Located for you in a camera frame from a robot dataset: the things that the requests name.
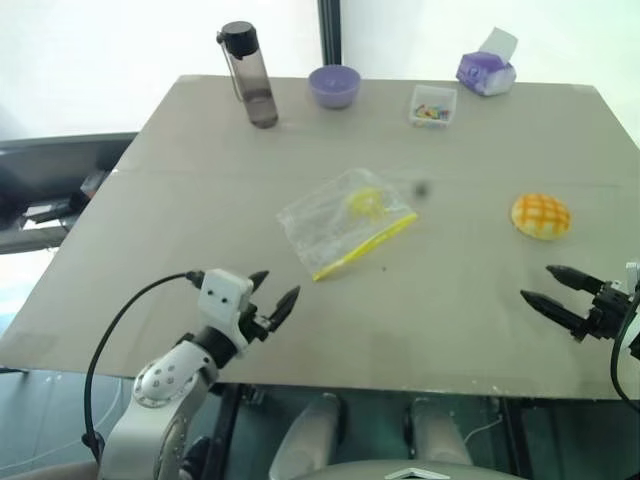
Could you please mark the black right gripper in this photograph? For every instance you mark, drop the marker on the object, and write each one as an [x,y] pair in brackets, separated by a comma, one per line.
[607,312]

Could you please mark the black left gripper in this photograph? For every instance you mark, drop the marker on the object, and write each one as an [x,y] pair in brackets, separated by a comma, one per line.
[256,325]

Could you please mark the yellow pineapple bun toy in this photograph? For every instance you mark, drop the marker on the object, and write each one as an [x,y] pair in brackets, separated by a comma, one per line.
[541,217]

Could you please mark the clear zip bag yellow seal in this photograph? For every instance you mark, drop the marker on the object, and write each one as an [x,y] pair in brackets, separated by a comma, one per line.
[330,225]

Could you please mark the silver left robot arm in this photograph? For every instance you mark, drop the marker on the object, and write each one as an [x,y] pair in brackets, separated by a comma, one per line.
[160,387]

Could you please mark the black table leg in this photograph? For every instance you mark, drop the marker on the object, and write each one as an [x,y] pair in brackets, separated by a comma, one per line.
[510,440]
[225,430]

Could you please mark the grey rounded shell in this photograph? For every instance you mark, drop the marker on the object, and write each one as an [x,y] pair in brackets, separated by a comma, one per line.
[310,435]
[440,432]

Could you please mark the dark shoe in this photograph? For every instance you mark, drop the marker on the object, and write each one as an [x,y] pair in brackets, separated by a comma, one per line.
[196,456]

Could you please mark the purple bowl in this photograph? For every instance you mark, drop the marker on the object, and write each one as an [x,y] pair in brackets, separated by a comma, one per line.
[334,90]

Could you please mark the smoky water bottle black cap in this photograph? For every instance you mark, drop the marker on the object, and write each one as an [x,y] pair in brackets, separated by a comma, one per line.
[255,80]

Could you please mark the clear box colourful small items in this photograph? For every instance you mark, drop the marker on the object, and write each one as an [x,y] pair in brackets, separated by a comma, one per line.
[432,107]

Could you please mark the grey curved panel white chevron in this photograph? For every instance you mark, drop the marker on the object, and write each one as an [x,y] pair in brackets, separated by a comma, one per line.
[415,472]

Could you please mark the purple white tissue pack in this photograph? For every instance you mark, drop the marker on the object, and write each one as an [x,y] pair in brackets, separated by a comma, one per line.
[482,75]

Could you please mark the black device white label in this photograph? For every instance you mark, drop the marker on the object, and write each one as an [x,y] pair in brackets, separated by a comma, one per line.
[47,210]

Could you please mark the dark side desk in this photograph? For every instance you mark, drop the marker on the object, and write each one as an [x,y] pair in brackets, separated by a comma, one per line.
[45,160]

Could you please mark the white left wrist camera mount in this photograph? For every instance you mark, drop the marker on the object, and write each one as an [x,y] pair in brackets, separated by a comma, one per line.
[222,295]

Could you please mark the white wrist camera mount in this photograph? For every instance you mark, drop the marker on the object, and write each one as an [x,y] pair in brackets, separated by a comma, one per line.
[222,295]
[634,272]

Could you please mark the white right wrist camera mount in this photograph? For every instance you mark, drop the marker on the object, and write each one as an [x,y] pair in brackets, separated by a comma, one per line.
[634,272]

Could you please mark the dark window frame post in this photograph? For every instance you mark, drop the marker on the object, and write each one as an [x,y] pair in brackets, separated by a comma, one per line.
[330,30]

